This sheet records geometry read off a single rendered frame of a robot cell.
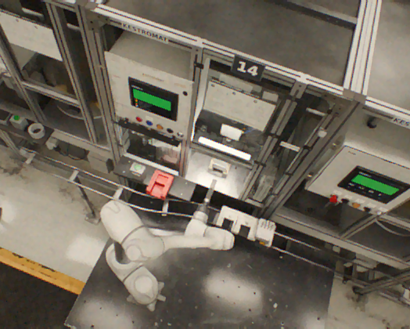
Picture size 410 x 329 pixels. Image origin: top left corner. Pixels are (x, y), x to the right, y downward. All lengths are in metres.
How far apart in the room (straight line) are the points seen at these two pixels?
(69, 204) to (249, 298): 1.80
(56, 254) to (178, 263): 1.21
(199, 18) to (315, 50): 0.49
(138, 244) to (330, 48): 1.13
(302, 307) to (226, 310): 0.49
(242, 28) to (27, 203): 2.51
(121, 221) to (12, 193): 2.07
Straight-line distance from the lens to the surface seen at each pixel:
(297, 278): 2.48
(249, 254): 2.42
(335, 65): 1.52
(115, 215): 1.56
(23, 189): 3.48
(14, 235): 3.34
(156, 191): 2.24
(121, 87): 1.77
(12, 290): 3.21
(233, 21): 1.55
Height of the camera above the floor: 2.96
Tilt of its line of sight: 62 degrees down
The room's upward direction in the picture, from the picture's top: 12 degrees clockwise
